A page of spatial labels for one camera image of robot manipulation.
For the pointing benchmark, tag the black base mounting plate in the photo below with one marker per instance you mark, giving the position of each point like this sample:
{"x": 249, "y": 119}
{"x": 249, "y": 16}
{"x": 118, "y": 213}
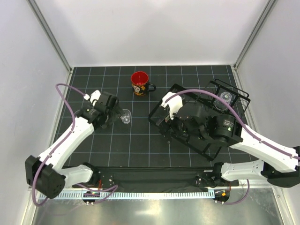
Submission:
{"x": 156, "y": 179}

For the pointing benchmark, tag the small clear faceted glass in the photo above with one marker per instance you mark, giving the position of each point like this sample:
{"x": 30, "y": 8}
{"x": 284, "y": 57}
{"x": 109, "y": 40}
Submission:
{"x": 226, "y": 97}

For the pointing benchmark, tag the black wire dish rack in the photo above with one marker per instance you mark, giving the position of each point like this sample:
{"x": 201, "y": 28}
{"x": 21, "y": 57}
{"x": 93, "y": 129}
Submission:
{"x": 222, "y": 126}

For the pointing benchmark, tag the aluminium rail with slots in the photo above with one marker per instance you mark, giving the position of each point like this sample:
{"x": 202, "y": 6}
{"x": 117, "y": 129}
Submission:
{"x": 94, "y": 195}

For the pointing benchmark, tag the red skull mug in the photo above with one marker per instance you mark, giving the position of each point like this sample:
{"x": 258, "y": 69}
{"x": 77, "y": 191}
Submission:
{"x": 141, "y": 83}

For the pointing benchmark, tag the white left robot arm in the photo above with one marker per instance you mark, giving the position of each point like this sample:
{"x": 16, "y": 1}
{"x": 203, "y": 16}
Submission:
{"x": 46, "y": 173}

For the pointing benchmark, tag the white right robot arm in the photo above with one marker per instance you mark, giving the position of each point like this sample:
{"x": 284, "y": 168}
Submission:
{"x": 275, "y": 163}

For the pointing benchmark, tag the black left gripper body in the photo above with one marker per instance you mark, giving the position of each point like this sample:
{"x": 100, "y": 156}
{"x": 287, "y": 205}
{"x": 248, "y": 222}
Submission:
{"x": 109, "y": 115}

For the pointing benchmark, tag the black grid mat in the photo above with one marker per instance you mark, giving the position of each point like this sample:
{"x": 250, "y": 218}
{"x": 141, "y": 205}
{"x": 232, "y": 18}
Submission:
{"x": 139, "y": 143}

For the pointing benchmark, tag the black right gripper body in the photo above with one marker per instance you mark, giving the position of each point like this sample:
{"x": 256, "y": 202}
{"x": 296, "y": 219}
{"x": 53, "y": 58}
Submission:
{"x": 179, "y": 126}

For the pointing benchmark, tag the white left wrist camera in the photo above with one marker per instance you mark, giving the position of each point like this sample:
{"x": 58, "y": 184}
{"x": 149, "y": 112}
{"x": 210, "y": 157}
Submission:
{"x": 93, "y": 97}

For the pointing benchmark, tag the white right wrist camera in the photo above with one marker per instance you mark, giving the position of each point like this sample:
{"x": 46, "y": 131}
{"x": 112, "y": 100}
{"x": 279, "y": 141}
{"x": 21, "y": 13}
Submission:
{"x": 174, "y": 104}

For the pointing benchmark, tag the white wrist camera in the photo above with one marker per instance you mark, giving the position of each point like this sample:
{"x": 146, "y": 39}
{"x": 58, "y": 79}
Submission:
{"x": 174, "y": 104}
{"x": 93, "y": 97}

